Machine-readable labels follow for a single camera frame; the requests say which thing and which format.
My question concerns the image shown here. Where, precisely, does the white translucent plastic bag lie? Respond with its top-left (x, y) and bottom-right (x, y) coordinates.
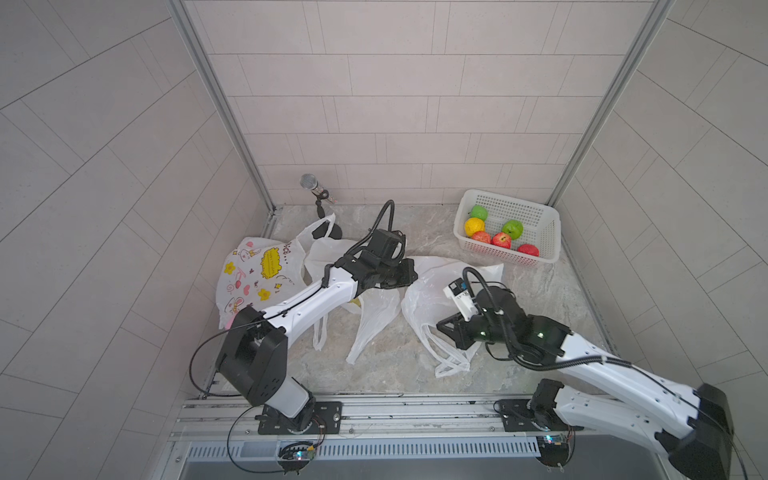
top-left (304, 237), bottom-right (401, 365)

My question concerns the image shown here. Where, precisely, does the yellow apple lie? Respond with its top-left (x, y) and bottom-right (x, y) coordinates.
top-left (464, 217), bottom-right (485, 238)

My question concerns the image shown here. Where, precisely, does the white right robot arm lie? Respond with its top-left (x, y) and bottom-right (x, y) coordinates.
top-left (437, 280), bottom-right (734, 479)

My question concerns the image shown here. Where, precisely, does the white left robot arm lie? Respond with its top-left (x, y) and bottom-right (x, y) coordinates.
top-left (216, 256), bottom-right (418, 431)

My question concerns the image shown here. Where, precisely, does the red apple in basket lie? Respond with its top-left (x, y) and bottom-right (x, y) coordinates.
top-left (517, 244), bottom-right (540, 257)

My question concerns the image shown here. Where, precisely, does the red apple with highlight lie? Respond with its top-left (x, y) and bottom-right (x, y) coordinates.
top-left (491, 232), bottom-right (512, 249)

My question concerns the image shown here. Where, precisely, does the green apple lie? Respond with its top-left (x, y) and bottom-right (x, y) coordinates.
top-left (502, 220), bottom-right (524, 240)
top-left (470, 205), bottom-right (489, 222)

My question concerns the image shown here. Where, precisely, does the cartoon printed plastic bag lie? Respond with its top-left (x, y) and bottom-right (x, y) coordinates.
top-left (216, 214), bottom-right (336, 329)

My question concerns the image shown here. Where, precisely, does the white perforated plastic basket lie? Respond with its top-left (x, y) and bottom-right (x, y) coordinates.
top-left (453, 189), bottom-right (561, 266)

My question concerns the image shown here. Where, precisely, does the silver microphone on black stand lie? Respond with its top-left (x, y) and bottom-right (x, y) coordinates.
top-left (300, 173), bottom-right (342, 240)

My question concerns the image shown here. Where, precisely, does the left green circuit board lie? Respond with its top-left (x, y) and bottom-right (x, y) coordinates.
top-left (278, 441), bottom-right (318, 462)

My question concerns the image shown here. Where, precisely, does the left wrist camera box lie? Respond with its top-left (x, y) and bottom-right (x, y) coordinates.
top-left (365, 229), bottom-right (406, 265)

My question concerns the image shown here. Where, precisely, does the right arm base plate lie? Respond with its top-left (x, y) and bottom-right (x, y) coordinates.
top-left (493, 379), bottom-right (571, 432)

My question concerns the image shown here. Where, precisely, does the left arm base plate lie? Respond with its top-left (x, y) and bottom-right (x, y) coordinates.
top-left (258, 399), bottom-right (343, 435)

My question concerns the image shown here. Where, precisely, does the aluminium mounting rail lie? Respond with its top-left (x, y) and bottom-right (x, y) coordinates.
top-left (170, 392), bottom-right (667, 442)

